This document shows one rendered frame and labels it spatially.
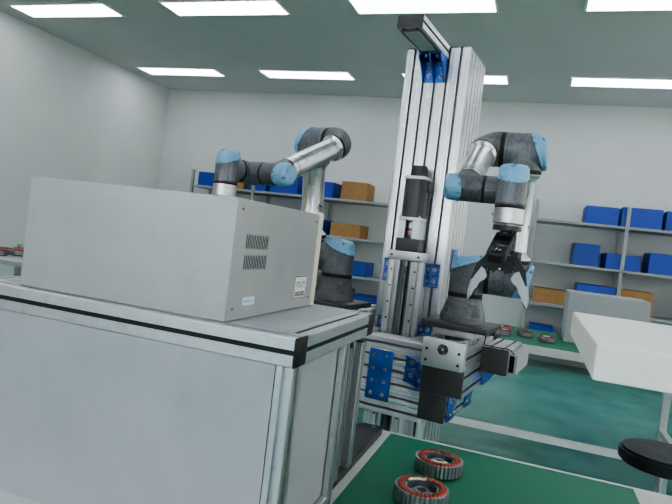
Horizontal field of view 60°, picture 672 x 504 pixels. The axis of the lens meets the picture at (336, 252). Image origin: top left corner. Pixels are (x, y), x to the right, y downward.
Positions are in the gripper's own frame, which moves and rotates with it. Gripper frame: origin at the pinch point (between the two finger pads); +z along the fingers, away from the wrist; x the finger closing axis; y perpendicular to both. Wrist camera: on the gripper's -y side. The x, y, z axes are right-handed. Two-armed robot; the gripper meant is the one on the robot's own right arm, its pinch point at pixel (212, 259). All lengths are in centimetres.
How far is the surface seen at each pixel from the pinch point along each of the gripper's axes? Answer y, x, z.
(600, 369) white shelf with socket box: -89, -116, -3
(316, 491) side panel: -51, -71, 36
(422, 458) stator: -17, -81, 37
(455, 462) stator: -14, -88, 37
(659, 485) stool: 124, -140, 73
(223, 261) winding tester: -73, -60, -6
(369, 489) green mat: -33, -75, 40
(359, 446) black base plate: -17, -65, 38
